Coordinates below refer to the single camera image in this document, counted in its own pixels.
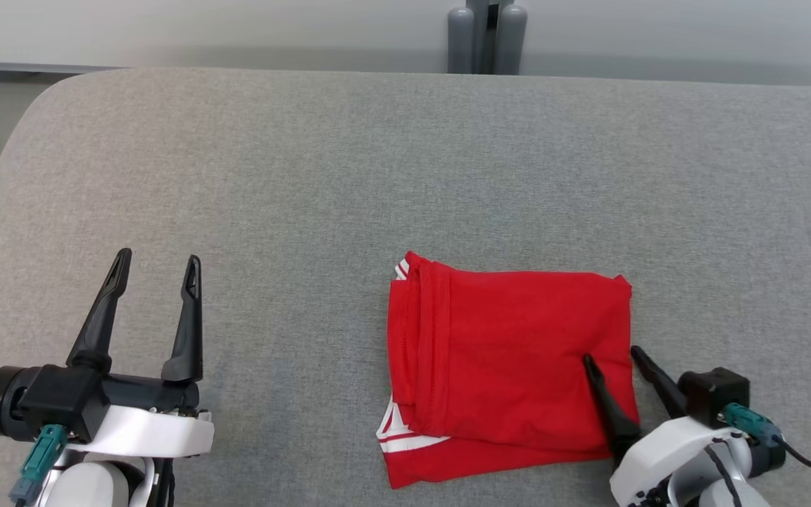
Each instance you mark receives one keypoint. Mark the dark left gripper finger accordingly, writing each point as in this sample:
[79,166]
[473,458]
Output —
[191,331]
[103,317]

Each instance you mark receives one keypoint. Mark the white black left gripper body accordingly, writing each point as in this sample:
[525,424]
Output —
[145,429]

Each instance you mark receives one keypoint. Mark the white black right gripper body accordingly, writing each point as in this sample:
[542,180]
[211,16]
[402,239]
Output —
[659,465]

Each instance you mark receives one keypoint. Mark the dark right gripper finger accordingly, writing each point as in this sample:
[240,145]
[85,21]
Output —
[662,384]
[613,412]

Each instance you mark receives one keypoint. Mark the red jersey with black number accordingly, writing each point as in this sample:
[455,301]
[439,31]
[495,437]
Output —
[518,352]

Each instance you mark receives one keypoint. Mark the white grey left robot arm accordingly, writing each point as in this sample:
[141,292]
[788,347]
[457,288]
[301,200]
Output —
[89,489]

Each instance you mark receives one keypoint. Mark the grey baseboard strip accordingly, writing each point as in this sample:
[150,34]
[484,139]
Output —
[25,67]

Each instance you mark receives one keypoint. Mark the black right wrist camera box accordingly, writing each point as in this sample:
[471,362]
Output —
[715,391]

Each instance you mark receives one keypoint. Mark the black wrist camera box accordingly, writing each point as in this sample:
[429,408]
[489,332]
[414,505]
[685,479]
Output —
[715,391]
[60,398]

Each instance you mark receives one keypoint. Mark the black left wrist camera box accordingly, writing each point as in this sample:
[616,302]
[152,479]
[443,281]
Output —
[60,398]

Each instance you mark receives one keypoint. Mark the dark grey post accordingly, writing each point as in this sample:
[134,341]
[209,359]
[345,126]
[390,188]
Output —
[486,35]

